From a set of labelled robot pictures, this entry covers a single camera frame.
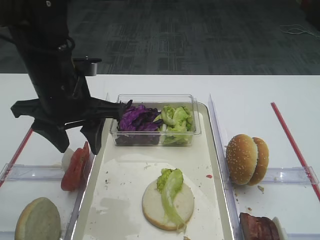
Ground clear upper right rail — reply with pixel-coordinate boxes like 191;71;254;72
261;166;319;185

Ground white cable on floor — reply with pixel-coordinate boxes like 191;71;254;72
279;23;320;38

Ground red boundary strip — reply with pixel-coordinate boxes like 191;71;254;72
0;128;33;187
270;102;320;200

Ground clear upper left rail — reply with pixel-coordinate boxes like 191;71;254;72
0;163;65;182

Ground white tomato pusher block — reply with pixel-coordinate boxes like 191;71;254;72
52;148;74;172

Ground clear divider wall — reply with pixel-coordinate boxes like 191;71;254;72
208;94;244;240
61;92;111;240

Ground clear rail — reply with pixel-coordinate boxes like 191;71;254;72
261;166;319;185
0;163;65;182

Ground red tomato slices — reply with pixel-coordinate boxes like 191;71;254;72
60;141;90;192

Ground clear right divider wall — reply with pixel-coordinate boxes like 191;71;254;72
208;94;244;240

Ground clear left divider wall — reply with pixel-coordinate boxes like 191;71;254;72
61;92;111;240

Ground bun bottom half standing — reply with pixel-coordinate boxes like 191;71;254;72
14;197;61;240

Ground sesame bun top rear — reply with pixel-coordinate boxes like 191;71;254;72
248;137;269;186

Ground bun bottom on tray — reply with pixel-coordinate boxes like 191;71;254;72
142;181;194;232

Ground green lettuce in box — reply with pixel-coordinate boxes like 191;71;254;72
153;105;194;146

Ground red right boundary strip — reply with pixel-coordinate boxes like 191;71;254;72
270;102;320;200

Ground sesame bun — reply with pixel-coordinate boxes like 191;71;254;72
226;134;258;185
248;137;269;186

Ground clear plastic salad box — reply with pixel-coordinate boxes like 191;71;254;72
109;94;201;146

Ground white metal tray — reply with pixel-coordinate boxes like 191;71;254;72
71;103;233;240

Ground purple cabbage in box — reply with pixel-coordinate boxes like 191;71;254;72
115;104;163;146

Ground lettuce leaf on bun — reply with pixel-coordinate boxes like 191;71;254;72
156;168;187;231

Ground brown meat patties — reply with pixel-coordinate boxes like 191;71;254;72
239;212;280;240

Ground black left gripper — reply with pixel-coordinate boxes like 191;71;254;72
10;57;125;155

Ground sesame bun top front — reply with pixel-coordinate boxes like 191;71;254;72
226;134;258;185

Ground red left boundary strip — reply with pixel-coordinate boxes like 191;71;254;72
0;128;33;187

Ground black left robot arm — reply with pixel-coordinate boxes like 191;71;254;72
0;0;127;154

